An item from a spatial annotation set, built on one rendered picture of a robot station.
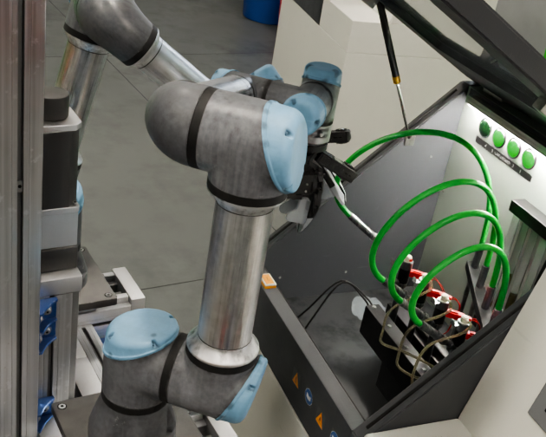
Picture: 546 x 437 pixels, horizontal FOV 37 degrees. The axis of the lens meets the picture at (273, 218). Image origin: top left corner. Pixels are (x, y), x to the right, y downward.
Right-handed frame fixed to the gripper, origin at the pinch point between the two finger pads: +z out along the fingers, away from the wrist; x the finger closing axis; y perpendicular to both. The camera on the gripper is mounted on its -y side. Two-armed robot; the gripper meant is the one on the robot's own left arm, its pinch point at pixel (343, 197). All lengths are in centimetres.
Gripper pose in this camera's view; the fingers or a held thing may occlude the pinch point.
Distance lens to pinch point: 191.0
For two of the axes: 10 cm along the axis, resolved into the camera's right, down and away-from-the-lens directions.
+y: -8.3, 4.7, 2.9
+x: -2.0, 2.2, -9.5
